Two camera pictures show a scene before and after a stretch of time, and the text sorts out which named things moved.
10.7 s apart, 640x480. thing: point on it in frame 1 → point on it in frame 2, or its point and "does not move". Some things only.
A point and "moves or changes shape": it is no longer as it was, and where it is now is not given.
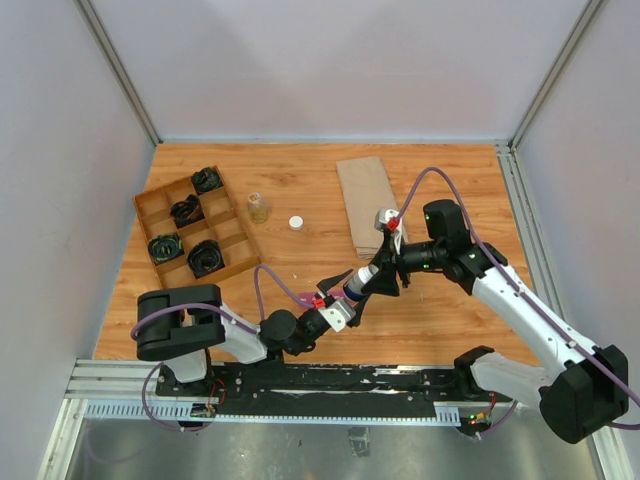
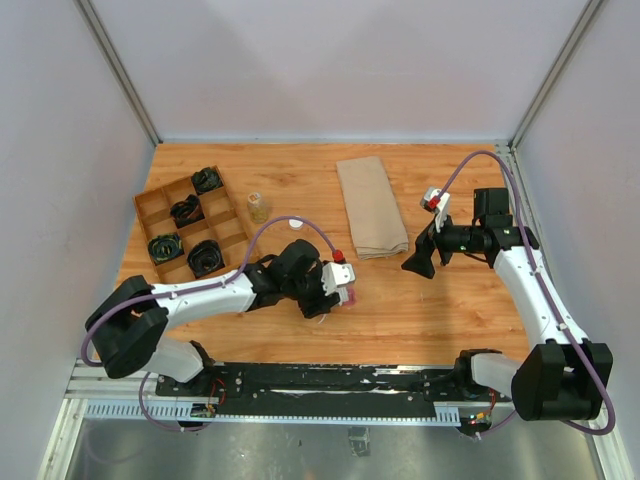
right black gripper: [385, 281] → [420, 260]
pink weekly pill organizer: [309, 297] moves or changes shape
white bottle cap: [295, 222] does not move
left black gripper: [328, 284] → [322, 303]
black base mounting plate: [325, 390] does not move
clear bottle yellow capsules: [258, 208] does not move
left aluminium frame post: [88, 10] does not move
